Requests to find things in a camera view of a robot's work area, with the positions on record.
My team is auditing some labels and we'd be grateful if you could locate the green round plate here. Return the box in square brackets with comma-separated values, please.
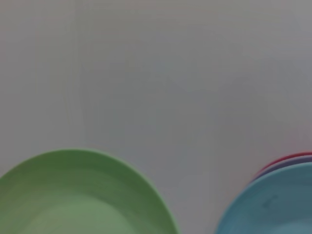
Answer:
[0, 148, 181, 234]

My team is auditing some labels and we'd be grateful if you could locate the purple round plate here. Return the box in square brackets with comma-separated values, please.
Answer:
[251, 156, 312, 181]

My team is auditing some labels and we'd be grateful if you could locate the red round plate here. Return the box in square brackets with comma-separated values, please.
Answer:
[253, 151, 312, 175]

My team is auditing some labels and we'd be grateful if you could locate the light blue round plate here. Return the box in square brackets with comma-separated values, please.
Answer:
[214, 162, 312, 234]

